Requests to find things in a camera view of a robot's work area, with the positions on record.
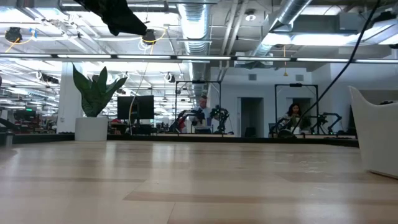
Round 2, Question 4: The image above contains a background wooden table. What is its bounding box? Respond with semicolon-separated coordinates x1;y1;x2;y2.
303;133;357;139

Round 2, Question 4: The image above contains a snake plant in white pot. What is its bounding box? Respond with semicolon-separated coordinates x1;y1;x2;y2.
72;63;129;142

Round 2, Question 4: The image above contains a light grey plastic bin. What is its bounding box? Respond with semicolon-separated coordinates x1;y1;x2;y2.
348;85;398;180

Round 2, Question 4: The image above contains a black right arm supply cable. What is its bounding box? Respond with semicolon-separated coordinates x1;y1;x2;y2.
290;0;382;136

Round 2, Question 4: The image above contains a background black monitor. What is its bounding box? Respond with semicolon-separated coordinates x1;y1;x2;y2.
117;95;155;121

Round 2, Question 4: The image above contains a long ceiling light strip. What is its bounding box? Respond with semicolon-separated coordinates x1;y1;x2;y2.
0;52;398;65

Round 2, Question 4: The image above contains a person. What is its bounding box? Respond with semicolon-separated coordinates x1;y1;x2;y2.
280;103;305;135
190;94;216;135

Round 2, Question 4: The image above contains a yellow hanging pendant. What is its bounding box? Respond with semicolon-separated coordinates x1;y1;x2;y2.
282;44;289;78

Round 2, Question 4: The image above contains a black ceiling device yellow cable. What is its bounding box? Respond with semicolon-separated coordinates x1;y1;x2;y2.
4;26;23;45
141;28;157;47

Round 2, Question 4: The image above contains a silver ventilation duct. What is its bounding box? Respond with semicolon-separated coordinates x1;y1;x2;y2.
176;0;216;82
249;0;313;58

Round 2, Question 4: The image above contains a black aluminium rail frame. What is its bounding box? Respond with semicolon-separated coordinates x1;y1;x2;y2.
0;133;360;148

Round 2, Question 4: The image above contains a background black station frame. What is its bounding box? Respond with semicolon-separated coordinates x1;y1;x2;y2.
274;83;320;135
174;80;223;135

